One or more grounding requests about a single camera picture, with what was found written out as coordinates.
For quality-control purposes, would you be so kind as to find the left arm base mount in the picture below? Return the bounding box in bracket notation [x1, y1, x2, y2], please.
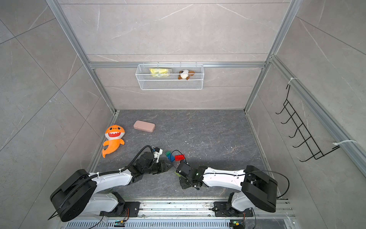
[100, 191, 141, 217]

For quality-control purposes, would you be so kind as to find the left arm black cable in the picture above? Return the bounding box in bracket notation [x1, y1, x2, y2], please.
[48, 145, 155, 219]

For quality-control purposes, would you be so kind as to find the black wall hook rack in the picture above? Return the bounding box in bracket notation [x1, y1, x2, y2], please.
[275, 85, 340, 163]

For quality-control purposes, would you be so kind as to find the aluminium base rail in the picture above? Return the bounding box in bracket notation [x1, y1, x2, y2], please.
[56, 197, 299, 229]

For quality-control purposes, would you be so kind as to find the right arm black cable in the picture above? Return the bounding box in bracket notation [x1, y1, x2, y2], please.
[171, 149, 186, 169]

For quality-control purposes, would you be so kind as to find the brown white plush toy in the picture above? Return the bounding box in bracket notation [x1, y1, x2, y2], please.
[178, 70, 195, 80]

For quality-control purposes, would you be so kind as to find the red lego brick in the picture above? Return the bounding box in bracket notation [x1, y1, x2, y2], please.
[174, 155, 185, 161]

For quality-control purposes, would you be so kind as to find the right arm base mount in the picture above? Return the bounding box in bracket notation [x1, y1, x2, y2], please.
[211, 192, 255, 217]

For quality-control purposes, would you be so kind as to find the blue lego brick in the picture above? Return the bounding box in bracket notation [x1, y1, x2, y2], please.
[167, 154, 175, 162]

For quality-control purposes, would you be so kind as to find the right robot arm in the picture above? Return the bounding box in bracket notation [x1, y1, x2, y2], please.
[175, 161, 278, 213]

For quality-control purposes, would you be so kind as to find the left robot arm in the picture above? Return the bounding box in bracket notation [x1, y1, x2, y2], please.
[50, 152, 173, 222]

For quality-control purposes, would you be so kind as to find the yellow packet in basket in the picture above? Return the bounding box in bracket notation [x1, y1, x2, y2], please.
[149, 68, 172, 78]

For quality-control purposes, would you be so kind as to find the white wire basket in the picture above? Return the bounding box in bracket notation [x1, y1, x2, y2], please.
[135, 63, 205, 90]

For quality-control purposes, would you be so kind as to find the orange shark plush toy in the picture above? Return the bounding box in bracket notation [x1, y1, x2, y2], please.
[102, 125, 125, 158]

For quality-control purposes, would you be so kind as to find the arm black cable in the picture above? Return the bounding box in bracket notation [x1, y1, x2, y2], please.
[48, 145, 155, 219]
[171, 149, 186, 169]

